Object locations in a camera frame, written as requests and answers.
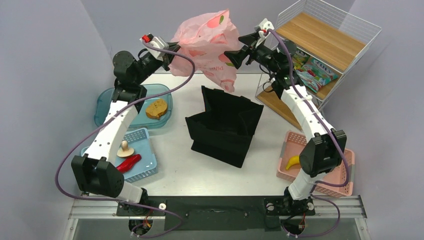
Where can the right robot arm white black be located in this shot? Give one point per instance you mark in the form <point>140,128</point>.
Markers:
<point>324,149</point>

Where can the green Fox's candy bag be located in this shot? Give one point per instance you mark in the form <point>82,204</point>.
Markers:
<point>299,58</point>

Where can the pink plastic grocery bag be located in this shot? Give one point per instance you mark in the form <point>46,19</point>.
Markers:
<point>205,38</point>

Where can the teal transparent plastic tray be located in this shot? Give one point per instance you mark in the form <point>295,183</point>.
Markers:
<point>141,121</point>

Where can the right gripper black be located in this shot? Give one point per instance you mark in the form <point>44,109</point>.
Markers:
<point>236,57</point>

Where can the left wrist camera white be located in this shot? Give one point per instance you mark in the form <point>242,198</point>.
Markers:
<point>157,43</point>

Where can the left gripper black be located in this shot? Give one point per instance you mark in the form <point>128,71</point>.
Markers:
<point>167,59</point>

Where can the teal Fox's candy bag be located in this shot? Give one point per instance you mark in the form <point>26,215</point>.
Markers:
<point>315,74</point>

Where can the brown bread slice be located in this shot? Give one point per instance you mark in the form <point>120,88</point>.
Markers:
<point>157,109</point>

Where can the black fabric grocery bag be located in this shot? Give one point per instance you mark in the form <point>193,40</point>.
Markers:
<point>225,129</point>

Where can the red chili pepper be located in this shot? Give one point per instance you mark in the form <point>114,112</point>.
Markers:
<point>128,163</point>

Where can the white wire wooden shelf rack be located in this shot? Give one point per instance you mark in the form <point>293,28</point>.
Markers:
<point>329,40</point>

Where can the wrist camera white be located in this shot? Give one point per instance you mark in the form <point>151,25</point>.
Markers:
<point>265,28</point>
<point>157,43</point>

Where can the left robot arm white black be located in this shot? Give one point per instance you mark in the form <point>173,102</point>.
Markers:
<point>124,108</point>

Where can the pink perforated plastic basket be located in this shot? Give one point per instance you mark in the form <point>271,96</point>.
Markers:
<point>293,145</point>

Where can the yellow banana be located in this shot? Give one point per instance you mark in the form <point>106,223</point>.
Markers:
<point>293,161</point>

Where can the blue perforated plastic basket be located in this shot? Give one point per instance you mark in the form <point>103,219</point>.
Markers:
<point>142,159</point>

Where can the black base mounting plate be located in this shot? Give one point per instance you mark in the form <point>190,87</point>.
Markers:
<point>219,213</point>

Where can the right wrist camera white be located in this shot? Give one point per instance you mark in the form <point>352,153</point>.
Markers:
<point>265,28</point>

